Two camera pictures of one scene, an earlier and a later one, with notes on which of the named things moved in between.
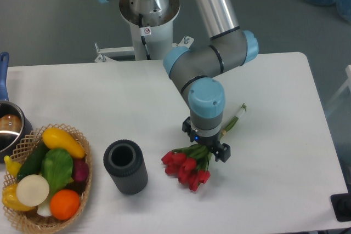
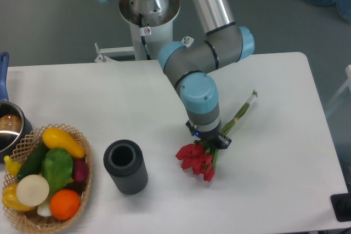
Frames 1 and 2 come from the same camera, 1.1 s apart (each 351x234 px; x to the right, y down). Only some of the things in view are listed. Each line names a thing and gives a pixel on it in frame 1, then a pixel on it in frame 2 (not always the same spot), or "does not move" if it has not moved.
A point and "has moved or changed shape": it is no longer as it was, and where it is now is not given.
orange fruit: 64,204 does not move
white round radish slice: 32,190 does not move
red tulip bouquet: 191,164 has moved or changed shape
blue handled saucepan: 15,124 does not move
